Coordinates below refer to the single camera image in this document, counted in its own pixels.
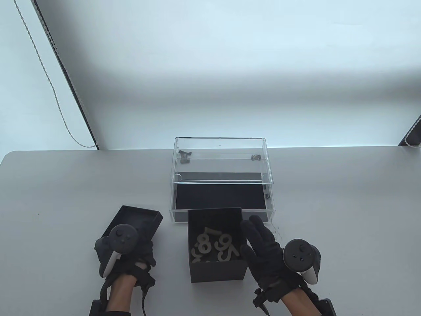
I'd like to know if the person's right hand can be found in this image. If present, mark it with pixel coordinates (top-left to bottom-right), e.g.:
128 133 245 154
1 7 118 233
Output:
240 216 310 302

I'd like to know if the person's left hand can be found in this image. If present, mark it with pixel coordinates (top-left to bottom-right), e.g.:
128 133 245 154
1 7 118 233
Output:
105 225 157 287

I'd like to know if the black box lid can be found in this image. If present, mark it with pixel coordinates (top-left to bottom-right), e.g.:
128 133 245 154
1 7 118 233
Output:
102 206 164 246

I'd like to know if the black cube box base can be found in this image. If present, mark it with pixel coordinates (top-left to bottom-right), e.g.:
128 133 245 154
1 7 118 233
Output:
187 207 248 283

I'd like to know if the pile of wooden number blocks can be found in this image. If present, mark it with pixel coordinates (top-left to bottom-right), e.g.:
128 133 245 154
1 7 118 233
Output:
191 226 242 264

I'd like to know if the clear drawer with black liner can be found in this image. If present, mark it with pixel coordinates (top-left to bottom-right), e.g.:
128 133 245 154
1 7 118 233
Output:
169 158 276 223

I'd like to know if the person's right forearm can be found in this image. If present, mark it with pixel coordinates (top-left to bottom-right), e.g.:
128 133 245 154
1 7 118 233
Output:
281 286 321 316

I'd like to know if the person's left forearm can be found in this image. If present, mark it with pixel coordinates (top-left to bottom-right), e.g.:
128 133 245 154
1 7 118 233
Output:
105 275 138 316

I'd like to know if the clear acrylic drawer case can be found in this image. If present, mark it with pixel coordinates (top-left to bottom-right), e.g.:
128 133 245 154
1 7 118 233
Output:
172 137 274 199

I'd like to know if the black and white left controller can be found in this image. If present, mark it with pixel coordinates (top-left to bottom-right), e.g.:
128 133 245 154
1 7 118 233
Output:
95 224 138 277

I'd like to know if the black and white controller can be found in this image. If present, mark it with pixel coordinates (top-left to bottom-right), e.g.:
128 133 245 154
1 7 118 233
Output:
95 224 138 277
283 239 321 284

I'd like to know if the black and white right controller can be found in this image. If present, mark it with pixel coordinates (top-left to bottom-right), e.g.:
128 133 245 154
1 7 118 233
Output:
283 239 321 284

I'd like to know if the black right glove cable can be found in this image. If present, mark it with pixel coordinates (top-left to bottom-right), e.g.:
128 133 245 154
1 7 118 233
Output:
253 288 268 316

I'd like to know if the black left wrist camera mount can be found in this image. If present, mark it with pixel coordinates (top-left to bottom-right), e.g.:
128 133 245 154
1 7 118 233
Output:
89 299 109 316

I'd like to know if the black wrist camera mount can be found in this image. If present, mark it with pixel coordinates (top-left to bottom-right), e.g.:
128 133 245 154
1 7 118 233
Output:
316 298 336 316
89 299 109 316

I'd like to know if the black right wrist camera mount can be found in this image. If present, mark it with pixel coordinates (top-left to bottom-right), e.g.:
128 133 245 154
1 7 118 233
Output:
316 298 336 316

